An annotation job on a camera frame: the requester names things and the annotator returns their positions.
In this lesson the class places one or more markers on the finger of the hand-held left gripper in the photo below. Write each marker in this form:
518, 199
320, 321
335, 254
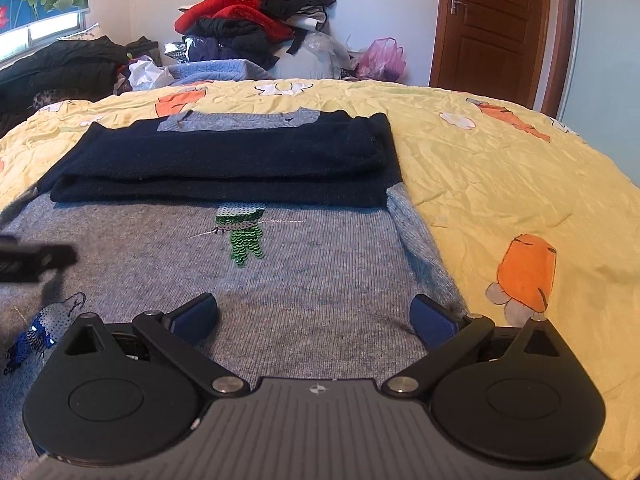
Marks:
40, 262

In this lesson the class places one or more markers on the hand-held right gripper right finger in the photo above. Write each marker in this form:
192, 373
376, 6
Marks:
432, 322

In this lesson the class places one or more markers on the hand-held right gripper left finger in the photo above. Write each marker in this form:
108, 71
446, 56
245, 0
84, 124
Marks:
197, 317

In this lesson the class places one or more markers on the grey and navy sequin sweater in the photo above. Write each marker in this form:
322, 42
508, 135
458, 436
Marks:
300, 260

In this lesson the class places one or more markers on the yellow carrot print blanket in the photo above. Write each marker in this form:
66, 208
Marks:
500, 185

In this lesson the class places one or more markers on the black jacket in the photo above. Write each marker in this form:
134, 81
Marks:
60, 70

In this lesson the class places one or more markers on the white crumpled bag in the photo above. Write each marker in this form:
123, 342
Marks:
147, 75

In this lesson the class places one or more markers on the window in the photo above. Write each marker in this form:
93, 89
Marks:
40, 35

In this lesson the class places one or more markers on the light blue fleece blanket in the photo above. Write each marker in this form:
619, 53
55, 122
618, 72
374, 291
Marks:
220, 70

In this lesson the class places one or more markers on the pink plastic bag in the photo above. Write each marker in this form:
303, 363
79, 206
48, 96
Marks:
382, 60

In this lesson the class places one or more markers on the dark navy garment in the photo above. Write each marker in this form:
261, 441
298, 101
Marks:
230, 40

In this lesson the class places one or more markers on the clear plastic bag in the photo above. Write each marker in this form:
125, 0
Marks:
327, 50

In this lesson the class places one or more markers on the brown wooden door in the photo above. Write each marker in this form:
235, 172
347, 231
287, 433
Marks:
495, 35

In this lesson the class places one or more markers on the red garment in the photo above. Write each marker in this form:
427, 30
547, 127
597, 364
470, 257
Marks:
225, 10

